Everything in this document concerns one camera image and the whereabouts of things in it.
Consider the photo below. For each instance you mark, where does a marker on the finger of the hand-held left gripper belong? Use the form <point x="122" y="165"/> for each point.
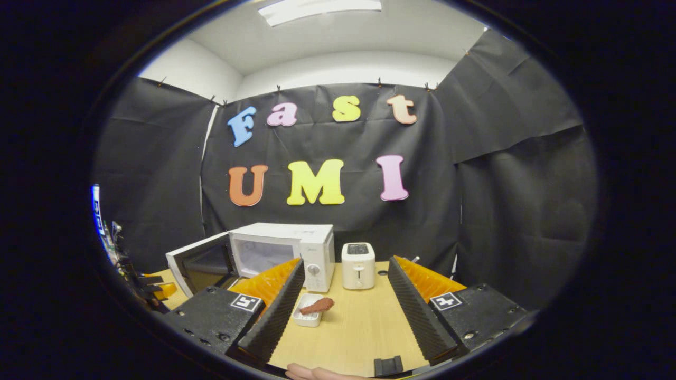
<point x="150" y="279"/>
<point x="166" y="291"/>

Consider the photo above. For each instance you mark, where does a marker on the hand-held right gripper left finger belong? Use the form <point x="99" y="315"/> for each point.
<point x="274" y="322"/>

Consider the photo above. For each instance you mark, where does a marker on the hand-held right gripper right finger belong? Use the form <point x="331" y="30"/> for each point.
<point x="420" y="316"/>

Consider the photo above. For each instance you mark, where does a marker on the brown meat piece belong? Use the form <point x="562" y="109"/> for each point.
<point x="317" y="306"/>

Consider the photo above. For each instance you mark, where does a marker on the white microwave oven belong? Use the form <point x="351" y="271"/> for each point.
<point x="317" y="248"/>

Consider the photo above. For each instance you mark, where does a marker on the small white dish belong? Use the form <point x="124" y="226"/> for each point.
<point x="306" y="319"/>

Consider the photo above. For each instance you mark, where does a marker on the white toaster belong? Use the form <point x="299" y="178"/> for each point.
<point x="358" y="269"/>

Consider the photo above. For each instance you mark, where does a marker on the ceiling light panel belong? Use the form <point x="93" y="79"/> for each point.
<point x="317" y="10"/>

